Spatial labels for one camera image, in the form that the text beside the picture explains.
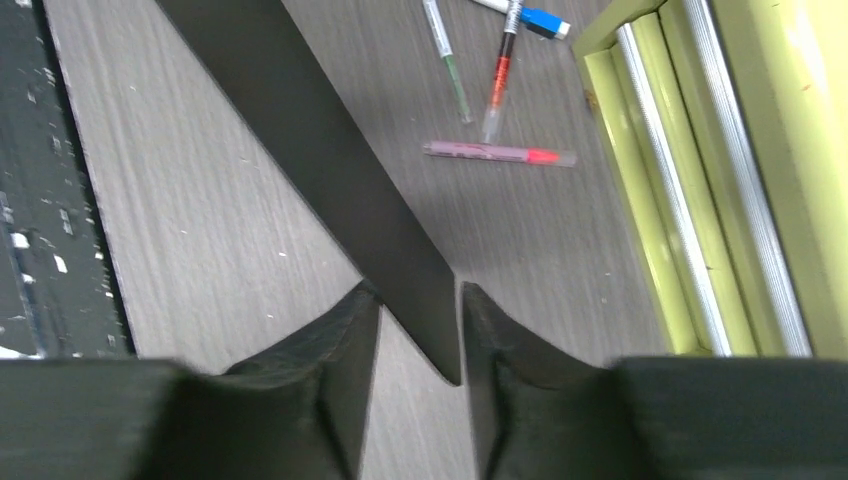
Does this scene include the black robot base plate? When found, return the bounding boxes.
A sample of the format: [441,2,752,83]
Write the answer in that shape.
[1,1,136,359]

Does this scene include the green metal drawer cabinet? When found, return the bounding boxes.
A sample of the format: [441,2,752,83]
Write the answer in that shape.
[574,1,847,360]

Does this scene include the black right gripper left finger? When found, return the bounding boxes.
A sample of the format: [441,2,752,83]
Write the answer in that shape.
[1,282,381,479]

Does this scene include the pink highlighter pen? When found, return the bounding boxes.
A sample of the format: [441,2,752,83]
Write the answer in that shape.
[422,140,578,167]

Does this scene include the orange red marker pen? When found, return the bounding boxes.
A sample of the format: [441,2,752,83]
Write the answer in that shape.
[481,0,524,145]

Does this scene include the blue cap white marker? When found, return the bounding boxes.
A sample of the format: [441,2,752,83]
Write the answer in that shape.
[474,0,571,40]

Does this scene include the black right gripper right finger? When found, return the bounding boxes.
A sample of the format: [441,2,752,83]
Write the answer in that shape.
[461,283,847,479]

